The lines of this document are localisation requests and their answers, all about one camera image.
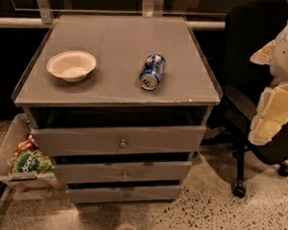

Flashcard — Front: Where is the grey top drawer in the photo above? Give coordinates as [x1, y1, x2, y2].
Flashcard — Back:
[31, 125, 205, 157]

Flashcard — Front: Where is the grey drawer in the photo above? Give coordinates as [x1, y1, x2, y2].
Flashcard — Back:
[31, 125, 205, 157]
[53, 161, 192, 184]
[66, 185, 182, 204]

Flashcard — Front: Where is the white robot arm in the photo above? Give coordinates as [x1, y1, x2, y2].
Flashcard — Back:
[249, 23, 288, 146]

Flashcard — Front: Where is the grey drawer cabinet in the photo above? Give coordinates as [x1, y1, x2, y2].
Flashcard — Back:
[4, 6, 229, 215]

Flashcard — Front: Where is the grey middle drawer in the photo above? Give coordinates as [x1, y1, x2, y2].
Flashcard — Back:
[53, 161, 192, 184]

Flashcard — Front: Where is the grey bottom drawer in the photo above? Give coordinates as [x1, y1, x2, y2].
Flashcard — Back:
[66, 185, 182, 204]

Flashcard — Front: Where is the blue soda can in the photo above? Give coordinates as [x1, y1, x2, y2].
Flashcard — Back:
[139, 54, 167, 91]

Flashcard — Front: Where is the white paper bowl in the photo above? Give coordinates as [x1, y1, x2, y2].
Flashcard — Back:
[46, 50, 97, 83]

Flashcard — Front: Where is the green snack bag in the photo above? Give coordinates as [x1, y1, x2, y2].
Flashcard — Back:
[12, 140, 52, 174]

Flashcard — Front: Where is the clear plastic side bin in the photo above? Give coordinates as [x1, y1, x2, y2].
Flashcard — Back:
[0, 114, 60, 192]

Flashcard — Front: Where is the black office chair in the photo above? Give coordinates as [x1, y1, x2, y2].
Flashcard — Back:
[207, 0, 288, 198]

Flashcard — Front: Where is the metal wall rail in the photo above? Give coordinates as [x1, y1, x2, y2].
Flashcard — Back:
[0, 17, 226, 31]

